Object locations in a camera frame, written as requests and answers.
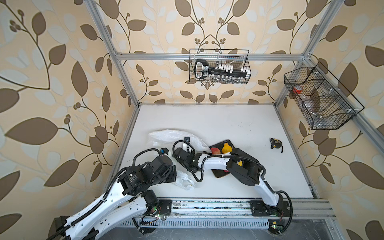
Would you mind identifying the rear black wire basket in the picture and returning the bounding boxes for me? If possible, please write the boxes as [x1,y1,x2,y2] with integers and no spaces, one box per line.
[189,48,252,85]

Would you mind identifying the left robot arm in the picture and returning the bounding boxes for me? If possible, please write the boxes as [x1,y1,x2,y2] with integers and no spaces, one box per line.
[48,148,177,240]

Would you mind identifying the side black wire basket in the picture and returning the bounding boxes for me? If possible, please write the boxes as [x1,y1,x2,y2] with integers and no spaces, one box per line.
[284,62,365,130]

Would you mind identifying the white plastic bag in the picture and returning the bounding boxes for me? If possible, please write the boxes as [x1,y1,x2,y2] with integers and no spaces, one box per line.
[148,129,211,191]

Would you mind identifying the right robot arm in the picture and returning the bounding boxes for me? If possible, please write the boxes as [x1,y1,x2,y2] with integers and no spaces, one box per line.
[172,138,293,235]

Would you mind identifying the red strawberry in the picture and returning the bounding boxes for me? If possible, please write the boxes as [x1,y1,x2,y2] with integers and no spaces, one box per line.
[211,147,221,155]

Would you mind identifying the red item in basket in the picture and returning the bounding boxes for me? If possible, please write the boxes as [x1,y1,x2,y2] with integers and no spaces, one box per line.
[292,85,303,95]

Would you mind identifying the black tray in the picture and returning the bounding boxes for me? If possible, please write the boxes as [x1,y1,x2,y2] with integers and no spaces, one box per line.
[209,140,234,179]

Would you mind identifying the black yellow tape measure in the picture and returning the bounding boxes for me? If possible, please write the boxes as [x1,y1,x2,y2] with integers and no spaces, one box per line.
[270,138,284,153]

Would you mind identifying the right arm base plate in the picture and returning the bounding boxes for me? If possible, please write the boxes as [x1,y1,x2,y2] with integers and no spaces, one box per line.
[250,200,293,218]

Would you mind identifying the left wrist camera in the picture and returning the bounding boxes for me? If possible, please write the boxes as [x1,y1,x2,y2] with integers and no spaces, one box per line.
[160,148,169,155]

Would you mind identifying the black socket tool set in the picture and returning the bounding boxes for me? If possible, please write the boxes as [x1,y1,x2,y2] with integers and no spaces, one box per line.
[192,60,251,81]

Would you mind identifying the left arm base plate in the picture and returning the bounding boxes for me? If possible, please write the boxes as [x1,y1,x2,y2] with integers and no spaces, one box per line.
[150,199,173,218]

